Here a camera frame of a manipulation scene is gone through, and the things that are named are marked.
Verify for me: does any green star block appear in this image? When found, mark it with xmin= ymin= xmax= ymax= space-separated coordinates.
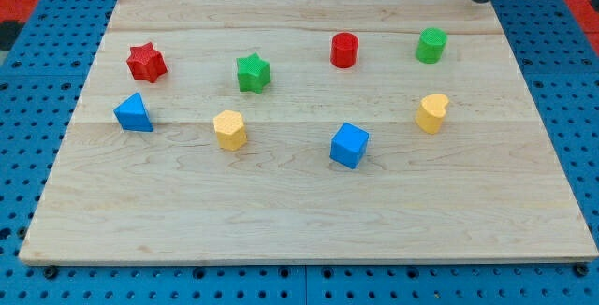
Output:
xmin=236 ymin=53 xmax=270 ymax=94

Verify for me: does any red star block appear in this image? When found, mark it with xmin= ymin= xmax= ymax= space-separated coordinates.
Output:
xmin=126 ymin=42 xmax=168 ymax=83

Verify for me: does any blue cube block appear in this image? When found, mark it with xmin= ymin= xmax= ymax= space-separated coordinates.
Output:
xmin=329 ymin=123 xmax=370 ymax=169

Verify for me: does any yellow hexagon block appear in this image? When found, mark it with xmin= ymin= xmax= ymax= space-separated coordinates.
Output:
xmin=213 ymin=110 xmax=247 ymax=151

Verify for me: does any wooden board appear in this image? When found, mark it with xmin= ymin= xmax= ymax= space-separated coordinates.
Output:
xmin=20 ymin=0 xmax=598 ymax=266

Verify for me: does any red cylinder block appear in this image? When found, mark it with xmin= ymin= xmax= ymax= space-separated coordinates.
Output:
xmin=330 ymin=32 xmax=359 ymax=68

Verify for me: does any yellow heart block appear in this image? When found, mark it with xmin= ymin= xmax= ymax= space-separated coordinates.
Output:
xmin=415 ymin=94 xmax=449 ymax=135

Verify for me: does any green cylinder block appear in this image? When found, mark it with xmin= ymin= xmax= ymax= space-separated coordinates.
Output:
xmin=415 ymin=27 xmax=447 ymax=64

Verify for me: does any blue triangle block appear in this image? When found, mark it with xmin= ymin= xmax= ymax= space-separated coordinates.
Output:
xmin=113 ymin=93 xmax=153 ymax=132

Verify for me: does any black bolt front left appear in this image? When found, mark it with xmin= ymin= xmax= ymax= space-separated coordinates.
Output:
xmin=43 ymin=266 xmax=59 ymax=280

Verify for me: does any black bolt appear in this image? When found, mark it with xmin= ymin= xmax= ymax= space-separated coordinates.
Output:
xmin=573 ymin=263 xmax=589 ymax=277
xmin=43 ymin=266 xmax=59 ymax=280

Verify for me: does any black bolt front right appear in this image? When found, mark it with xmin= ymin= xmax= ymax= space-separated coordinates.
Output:
xmin=573 ymin=263 xmax=589 ymax=277

